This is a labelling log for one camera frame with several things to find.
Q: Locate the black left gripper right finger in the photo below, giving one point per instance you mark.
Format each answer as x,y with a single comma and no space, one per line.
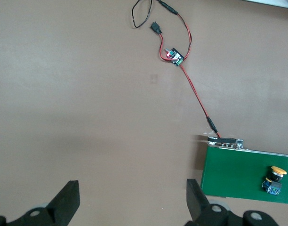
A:
195,202

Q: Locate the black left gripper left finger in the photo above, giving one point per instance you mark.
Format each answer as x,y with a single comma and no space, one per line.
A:
64,202

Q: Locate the yellow capped push button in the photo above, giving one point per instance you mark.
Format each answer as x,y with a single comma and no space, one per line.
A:
274,180

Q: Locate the green belt conveyor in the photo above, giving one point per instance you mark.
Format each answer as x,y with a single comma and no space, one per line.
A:
235,174

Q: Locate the small green controller board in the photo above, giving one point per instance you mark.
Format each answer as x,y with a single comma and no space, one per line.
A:
175,57

